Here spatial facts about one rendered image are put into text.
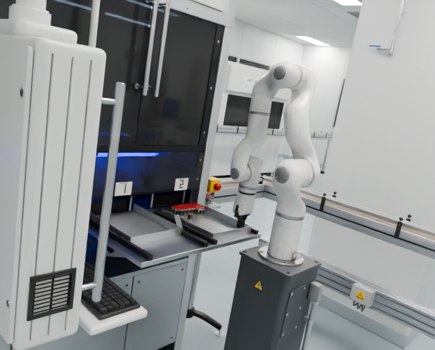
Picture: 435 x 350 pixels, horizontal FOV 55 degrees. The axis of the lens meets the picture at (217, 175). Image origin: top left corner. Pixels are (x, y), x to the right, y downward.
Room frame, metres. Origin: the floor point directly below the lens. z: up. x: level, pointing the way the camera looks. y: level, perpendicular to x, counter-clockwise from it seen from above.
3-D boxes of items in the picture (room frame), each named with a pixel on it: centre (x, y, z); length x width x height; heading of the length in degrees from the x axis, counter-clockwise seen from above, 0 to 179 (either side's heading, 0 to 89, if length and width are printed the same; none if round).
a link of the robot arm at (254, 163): (1.80, -0.14, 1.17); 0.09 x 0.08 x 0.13; 139
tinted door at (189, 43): (1.93, 0.23, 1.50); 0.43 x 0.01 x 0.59; 139
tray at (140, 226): (1.67, 0.32, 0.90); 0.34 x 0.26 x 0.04; 49
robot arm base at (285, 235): (1.65, -0.32, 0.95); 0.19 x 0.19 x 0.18
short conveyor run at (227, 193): (2.50, -0.06, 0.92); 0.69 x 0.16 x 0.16; 139
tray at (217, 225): (1.86, 0.02, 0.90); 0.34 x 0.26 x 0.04; 48
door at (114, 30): (1.59, 0.53, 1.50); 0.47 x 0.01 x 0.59; 139
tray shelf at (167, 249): (1.75, 0.16, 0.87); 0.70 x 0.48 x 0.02; 139
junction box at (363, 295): (2.21, -0.93, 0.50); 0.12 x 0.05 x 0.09; 49
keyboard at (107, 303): (1.26, 0.36, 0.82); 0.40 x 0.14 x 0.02; 47
